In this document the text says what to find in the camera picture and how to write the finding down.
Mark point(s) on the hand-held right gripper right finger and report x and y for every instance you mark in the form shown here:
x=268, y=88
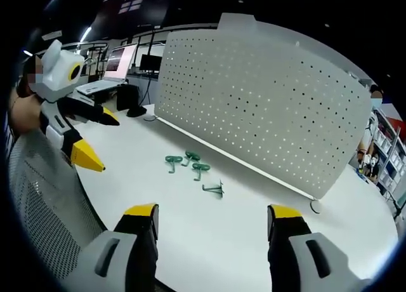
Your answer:
x=292, y=241

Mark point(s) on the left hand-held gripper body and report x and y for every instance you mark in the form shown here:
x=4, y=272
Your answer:
x=57, y=73

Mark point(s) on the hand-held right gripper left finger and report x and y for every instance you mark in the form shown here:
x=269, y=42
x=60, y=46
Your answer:
x=127, y=244

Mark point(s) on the green hook assembly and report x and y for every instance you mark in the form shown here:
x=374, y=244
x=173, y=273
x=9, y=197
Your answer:
x=201, y=167
x=192, y=154
x=213, y=188
x=172, y=159

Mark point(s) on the white perforated mounting plate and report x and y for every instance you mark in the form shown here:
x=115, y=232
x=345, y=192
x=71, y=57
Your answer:
x=253, y=98

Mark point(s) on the black computer case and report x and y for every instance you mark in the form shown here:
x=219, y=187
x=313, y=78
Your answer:
x=127, y=96

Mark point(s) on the black object on desk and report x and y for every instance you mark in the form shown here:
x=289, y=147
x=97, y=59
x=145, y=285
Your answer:
x=136, y=112

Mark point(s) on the large bright screen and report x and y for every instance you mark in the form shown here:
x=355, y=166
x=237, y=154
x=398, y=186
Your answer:
x=119, y=62

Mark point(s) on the grey mesh chair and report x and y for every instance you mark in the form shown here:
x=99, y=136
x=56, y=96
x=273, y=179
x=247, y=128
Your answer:
x=47, y=193

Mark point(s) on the black monitor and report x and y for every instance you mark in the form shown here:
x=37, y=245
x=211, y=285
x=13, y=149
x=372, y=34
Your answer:
x=150, y=63

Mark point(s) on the storage shelf with bins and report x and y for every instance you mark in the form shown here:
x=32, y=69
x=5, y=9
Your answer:
x=391, y=152

